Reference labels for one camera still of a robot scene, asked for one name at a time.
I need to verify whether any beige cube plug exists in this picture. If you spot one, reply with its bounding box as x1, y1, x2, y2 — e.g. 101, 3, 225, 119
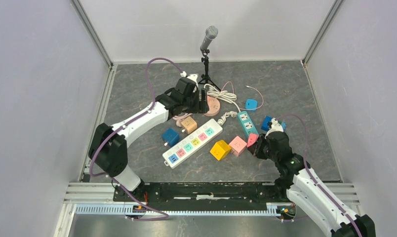
181, 116, 198, 134

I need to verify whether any pink adapter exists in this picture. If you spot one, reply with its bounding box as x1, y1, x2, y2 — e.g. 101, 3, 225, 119
246, 133, 259, 148

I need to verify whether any pink cube plug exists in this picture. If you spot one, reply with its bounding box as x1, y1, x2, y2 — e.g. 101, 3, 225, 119
229, 136, 247, 157

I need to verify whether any blue cube plug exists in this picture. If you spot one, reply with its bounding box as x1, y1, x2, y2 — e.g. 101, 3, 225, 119
161, 128, 180, 147

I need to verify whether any yellow cube plug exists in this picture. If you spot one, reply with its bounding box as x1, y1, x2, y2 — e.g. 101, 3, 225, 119
210, 140, 231, 160

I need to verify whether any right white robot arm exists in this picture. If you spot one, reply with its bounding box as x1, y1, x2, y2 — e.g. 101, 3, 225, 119
247, 131, 376, 237

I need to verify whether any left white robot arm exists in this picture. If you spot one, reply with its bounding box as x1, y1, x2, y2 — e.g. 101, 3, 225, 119
88, 74, 208, 201

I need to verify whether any round pink socket base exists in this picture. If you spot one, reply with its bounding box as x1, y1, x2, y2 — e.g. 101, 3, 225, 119
204, 96, 221, 117

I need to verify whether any blue green toy block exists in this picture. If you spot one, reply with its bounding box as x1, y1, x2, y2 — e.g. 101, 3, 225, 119
261, 116, 286, 132

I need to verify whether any black tripod stand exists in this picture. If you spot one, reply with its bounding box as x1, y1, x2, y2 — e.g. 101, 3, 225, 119
198, 49, 221, 91

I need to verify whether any teal power strip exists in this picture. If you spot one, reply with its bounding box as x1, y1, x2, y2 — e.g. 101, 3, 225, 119
238, 111, 259, 138

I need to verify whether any white power strip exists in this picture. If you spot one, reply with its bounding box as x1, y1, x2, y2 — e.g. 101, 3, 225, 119
162, 118, 223, 169

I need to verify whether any silver microphone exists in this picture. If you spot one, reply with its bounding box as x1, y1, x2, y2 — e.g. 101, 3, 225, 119
200, 26, 218, 51

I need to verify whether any pink coiled cable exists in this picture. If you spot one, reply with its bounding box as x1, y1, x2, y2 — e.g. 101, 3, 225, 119
170, 113, 193, 127

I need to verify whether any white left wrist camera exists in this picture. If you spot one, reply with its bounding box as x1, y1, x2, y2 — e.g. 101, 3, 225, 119
180, 71, 198, 86

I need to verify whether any white coiled cable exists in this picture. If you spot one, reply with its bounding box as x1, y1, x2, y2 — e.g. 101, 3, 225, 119
203, 83, 241, 114

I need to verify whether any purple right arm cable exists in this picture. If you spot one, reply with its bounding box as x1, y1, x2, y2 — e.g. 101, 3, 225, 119
277, 114, 364, 237

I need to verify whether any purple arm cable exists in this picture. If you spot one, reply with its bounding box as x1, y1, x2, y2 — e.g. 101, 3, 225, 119
88, 58, 184, 222
277, 114, 364, 237

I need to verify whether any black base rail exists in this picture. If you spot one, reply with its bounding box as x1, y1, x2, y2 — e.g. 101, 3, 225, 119
131, 182, 296, 213

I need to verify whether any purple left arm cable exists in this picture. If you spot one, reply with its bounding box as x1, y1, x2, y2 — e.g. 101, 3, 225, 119
88, 58, 184, 222

